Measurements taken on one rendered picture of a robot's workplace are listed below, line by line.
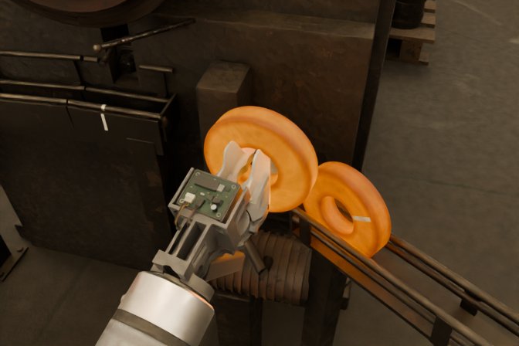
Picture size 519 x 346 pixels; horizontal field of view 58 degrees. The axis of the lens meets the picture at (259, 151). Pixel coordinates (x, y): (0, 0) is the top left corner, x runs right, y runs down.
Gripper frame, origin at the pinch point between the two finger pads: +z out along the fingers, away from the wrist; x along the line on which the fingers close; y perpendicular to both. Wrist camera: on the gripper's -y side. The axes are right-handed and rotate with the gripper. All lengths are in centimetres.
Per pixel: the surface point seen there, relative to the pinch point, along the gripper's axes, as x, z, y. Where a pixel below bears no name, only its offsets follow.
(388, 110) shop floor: 0, 108, -118
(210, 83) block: 17.1, 14.7, -8.8
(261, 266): 0.2, -5.9, -27.7
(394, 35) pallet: 10, 152, -116
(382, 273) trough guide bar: -19.0, -4.2, -14.3
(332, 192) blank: -8.9, 3.4, -11.0
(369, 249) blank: -16.3, -1.2, -15.4
